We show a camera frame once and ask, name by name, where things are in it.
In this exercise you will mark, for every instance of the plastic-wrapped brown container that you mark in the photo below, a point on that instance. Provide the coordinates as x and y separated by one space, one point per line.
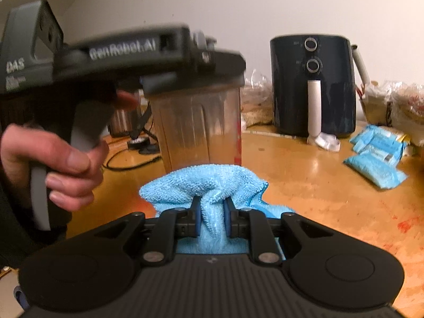
374 106

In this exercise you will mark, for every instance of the person's left forearm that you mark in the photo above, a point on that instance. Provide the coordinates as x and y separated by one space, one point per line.
16 232

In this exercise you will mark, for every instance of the brown steel electric kettle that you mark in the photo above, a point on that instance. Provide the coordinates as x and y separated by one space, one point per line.
122 122

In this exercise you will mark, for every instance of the black folding phone stand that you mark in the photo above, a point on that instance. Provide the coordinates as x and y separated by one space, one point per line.
140 122

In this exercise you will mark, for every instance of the blue slipper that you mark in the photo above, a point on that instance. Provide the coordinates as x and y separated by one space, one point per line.
19 298

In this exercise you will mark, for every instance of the black tape roll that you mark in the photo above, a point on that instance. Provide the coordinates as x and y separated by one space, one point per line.
135 143

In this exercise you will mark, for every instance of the blue microfibre cloth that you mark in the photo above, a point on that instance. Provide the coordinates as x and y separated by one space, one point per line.
205 182

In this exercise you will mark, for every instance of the clear shaker bottle grey lid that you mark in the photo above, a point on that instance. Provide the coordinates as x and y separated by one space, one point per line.
198 129

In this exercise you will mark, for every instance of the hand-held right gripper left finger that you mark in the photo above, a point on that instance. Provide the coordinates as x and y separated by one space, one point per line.
197 217

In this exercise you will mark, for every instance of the blue plastic packet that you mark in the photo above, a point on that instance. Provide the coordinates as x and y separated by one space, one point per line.
362 137
381 150
377 172

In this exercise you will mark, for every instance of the yellow plastic packet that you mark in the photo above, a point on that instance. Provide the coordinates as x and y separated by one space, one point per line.
402 142

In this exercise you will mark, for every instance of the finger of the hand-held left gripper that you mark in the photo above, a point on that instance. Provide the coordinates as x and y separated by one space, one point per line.
222 63

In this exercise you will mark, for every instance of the white paper tube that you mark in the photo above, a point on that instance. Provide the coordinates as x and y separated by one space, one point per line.
361 66

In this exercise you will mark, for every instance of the black air fryer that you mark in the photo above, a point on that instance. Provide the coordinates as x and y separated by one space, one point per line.
331 99

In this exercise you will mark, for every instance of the clear bag of flatbreads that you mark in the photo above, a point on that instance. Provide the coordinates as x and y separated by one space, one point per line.
407 112

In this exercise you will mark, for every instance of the clear bag of dried food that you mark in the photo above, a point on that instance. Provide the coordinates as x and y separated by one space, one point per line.
255 109

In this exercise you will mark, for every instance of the red plastic stick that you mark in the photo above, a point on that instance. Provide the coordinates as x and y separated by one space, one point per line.
360 92

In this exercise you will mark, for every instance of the person's left hand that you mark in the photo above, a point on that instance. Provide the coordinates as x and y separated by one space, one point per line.
66 162

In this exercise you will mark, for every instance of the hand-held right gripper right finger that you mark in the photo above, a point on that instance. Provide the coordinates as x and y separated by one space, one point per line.
228 218

